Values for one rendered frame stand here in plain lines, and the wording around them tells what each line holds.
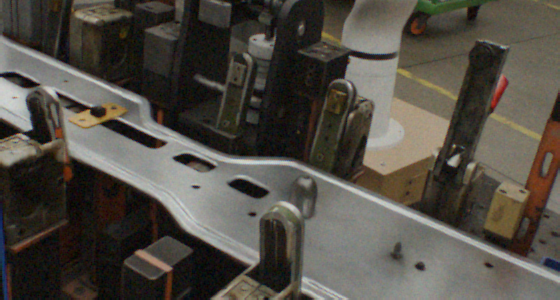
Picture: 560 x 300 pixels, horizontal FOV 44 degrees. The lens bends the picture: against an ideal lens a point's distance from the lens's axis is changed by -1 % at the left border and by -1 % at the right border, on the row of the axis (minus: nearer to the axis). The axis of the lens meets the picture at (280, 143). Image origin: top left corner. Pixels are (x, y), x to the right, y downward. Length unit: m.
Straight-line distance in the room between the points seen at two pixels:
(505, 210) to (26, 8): 0.84
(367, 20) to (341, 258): 0.69
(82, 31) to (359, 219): 0.57
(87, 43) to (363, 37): 0.54
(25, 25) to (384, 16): 0.65
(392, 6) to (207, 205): 0.65
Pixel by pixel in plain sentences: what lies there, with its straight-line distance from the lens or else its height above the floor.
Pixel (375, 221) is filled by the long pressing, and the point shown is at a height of 1.00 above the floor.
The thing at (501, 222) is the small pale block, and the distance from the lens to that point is 0.85.
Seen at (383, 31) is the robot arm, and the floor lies 1.05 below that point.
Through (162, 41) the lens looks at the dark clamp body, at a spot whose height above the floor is 1.07.
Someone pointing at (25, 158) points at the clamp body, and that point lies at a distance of 0.83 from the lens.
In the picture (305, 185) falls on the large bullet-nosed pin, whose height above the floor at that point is 1.04.
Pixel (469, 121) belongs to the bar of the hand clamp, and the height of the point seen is 1.12.
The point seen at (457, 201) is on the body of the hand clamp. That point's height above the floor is 1.02.
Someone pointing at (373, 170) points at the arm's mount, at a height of 0.80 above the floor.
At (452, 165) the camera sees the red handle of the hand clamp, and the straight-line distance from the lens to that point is 0.87.
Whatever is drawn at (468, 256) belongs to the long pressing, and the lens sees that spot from 0.83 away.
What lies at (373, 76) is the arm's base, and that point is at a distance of 1.42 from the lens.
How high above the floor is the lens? 1.45
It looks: 27 degrees down
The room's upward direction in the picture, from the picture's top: 9 degrees clockwise
